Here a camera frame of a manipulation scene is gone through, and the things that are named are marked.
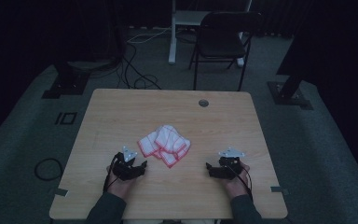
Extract white desk frame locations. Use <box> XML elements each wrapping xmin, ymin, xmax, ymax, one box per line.
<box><xmin>168</xmin><ymin>0</ymin><xmax>253</xmax><ymax>68</ymax></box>

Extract person's left hand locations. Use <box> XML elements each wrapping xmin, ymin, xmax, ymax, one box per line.
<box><xmin>105</xmin><ymin>164</ymin><xmax>138</xmax><ymax>200</ymax></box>

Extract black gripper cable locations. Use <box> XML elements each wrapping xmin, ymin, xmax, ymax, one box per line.
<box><xmin>228</xmin><ymin>162</ymin><xmax>254</xmax><ymax>202</ymax></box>
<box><xmin>103</xmin><ymin>153</ymin><xmax>119</xmax><ymax>194</ymax></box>

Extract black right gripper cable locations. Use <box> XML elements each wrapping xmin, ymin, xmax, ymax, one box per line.
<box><xmin>228</xmin><ymin>162</ymin><xmax>254</xmax><ymax>202</ymax></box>

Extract white floor cable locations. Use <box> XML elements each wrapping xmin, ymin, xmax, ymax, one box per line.
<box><xmin>126</xmin><ymin>26</ymin><xmax>172</xmax><ymax>45</ymax></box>

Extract dark curtain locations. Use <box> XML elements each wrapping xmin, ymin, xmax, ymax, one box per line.
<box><xmin>275</xmin><ymin>0</ymin><xmax>358</xmax><ymax>194</ymax></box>

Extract black floor cables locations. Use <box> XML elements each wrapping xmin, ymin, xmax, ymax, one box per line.
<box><xmin>116</xmin><ymin>42</ymin><xmax>163</xmax><ymax>91</ymax></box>

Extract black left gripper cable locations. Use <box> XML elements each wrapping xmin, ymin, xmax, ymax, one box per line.
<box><xmin>103</xmin><ymin>153</ymin><xmax>119</xmax><ymax>194</ymax></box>

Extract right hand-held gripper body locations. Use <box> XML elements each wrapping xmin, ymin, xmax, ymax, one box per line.
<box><xmin>217</xmin><ymin>147</ymin><xmax>246</xmax><ymax>180</ymax></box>

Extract black folding chair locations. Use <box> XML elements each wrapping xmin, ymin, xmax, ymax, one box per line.
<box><xmin>188</xmin><ymin>11</ymin><xmax>264</xmax><ymax>92</ymax></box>

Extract white cloth with red grid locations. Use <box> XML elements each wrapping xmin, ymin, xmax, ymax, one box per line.
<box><xmin>136</xmin><ymin>124</ymin><xmax>192</xmax><ymax>169</ymax></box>

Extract black stand base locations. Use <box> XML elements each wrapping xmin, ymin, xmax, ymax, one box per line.
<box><xmin>267</xmin><ymin>74</ymin><xmax>314</xmax><ymax>111</ymax></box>
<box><xmin>41</xmin><ymin>60</ymin><xmax>90</xmax><ymax>100</ymax></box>

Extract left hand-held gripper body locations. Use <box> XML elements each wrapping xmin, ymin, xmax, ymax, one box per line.
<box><xmin>111</xmin><ymin>145</ymin><xmax>142</xmax><ymax>182</ymax></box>

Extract person's right hand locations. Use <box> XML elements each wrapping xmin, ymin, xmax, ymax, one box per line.
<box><xmin>222</xmin><ymin>161</ymin><xmax>252</xmax><ymax>200</ymax></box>

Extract grey tape piece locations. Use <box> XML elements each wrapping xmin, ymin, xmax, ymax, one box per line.
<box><xmin>269</xmin><ymin>185</ymin><xmax>290</xmax><ymax>197</ymax></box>
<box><xmin>53</xmin><ymin>187</ymin><xmax>70</xmax><ymax>198</ymax></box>

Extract grey round floor base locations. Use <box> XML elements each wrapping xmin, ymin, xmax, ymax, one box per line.
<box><xmin>66</xmin><ymin>58</ymin><xmax>119</xmax><ymax>71</ymax></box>

